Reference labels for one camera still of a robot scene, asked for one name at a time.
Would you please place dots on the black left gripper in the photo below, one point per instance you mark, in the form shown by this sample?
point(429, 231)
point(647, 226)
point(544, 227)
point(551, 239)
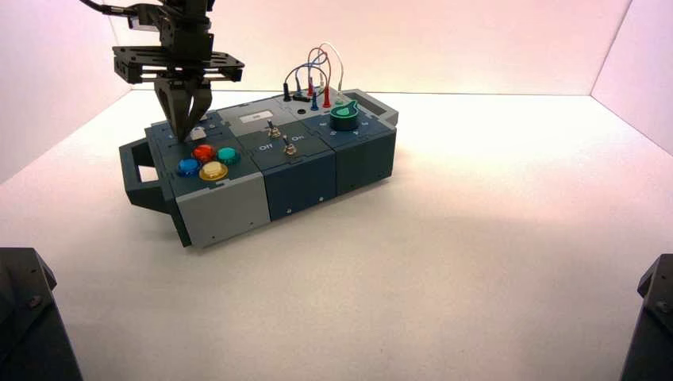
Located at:
point(186, 42)

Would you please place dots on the white slider knob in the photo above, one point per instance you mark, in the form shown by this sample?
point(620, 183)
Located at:
point(199, 133)

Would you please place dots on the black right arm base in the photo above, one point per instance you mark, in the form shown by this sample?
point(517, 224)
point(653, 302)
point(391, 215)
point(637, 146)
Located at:
point(654, 326)

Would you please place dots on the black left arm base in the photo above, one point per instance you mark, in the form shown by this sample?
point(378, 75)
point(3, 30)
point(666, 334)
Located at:
point(31, 321)

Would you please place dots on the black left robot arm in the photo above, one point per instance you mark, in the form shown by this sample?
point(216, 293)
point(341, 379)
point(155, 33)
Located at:
point(186, 8)

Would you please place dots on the red push button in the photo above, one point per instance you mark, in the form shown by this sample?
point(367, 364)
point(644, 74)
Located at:
point(203, 153)

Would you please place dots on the blue push button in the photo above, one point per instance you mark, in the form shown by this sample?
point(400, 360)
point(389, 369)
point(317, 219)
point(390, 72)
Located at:
point(188, 167)

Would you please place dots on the teal push button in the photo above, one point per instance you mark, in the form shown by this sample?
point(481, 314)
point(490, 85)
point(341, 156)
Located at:
point(227, 155)

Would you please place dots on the yellow push button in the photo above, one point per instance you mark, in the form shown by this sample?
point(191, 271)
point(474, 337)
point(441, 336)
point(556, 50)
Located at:
point(213, 171)

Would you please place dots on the blue grey control box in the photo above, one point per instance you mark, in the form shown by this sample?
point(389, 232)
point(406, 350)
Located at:
point(305, 179)

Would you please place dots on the green rotary knob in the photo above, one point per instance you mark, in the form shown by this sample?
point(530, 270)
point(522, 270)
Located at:
point(344, 122)

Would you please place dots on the metal toggle switch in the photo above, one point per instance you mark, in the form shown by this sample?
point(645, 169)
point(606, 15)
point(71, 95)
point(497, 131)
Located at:
point(273, 130)
point(289, 148)

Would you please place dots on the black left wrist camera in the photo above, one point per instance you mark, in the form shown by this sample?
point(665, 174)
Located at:
point(147, 16)

